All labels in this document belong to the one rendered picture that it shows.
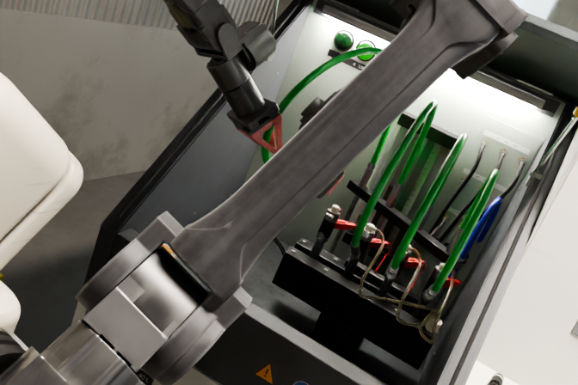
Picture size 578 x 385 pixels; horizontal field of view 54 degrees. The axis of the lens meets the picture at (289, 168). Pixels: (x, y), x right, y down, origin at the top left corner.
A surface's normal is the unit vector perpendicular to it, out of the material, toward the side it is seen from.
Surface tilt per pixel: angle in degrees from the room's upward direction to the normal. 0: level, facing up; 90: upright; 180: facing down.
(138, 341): 45
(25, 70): 90
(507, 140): 90
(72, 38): 90
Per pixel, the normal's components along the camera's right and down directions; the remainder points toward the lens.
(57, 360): -0.21, -0.72
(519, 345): -0.29, -0.02
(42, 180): 0.78, 0.48
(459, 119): -0.38, 0.19
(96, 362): 0.24, -0.43
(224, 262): 0.02, 0.00
